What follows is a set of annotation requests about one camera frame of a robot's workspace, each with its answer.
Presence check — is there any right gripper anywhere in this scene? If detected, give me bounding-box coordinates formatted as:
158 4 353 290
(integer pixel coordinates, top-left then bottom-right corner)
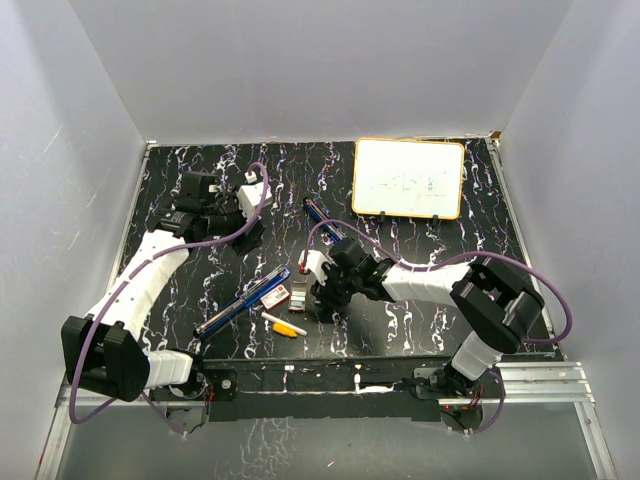
311 262 361 311

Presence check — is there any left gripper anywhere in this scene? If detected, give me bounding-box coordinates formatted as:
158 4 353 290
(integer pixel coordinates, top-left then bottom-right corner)
203 187 265 254

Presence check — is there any staple tray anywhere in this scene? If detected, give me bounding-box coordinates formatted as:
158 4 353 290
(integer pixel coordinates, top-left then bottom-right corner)
288 281 307 313

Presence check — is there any red white staple box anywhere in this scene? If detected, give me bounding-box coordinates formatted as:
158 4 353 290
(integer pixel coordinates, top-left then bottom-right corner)
260 284 290 310

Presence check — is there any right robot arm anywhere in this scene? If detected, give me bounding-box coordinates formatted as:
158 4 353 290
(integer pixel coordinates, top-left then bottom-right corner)
299 238 544 397

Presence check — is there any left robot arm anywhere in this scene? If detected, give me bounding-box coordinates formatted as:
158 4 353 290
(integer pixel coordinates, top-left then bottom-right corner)
61 162 272 401

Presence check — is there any white marker pen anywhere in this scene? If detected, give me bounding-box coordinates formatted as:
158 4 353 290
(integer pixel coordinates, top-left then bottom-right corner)
261 312 307 336

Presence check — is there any yellow marker cap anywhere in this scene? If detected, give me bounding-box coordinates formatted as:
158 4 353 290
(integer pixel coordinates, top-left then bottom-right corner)
273 323 299 338

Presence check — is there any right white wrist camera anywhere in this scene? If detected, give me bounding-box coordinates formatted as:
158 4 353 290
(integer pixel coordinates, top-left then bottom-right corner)
298 250 332 285

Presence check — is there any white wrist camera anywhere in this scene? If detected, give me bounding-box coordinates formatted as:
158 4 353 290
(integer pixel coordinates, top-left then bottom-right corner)
298 250 332 285
237 172 265 219

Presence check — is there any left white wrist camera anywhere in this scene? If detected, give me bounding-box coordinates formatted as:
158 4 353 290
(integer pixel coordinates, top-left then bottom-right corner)
237 172 265 219

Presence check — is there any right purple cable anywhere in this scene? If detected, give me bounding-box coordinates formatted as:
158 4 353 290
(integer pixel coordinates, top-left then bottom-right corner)
302 218 574 436

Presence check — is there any purple cable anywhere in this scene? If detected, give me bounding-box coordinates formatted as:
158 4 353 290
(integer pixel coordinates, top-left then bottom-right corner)
302 218 574 436
68 162 274 439

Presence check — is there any small whiteboard orange frame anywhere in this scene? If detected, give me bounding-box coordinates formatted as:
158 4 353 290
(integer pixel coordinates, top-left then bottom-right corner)
351 138 466 220

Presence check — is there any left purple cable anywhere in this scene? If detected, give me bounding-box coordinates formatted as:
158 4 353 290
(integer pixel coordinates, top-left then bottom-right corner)
68 162 274 439

